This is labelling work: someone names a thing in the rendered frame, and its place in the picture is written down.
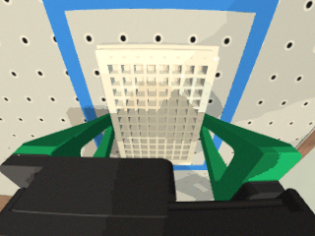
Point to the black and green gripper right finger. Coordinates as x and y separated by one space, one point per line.
256 157

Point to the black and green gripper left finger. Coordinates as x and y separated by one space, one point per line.
69 142

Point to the grey flat base plate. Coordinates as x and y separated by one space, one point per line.
37 97

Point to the white well plate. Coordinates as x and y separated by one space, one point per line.
150 112

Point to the blue tape outline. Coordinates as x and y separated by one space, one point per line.
264 10

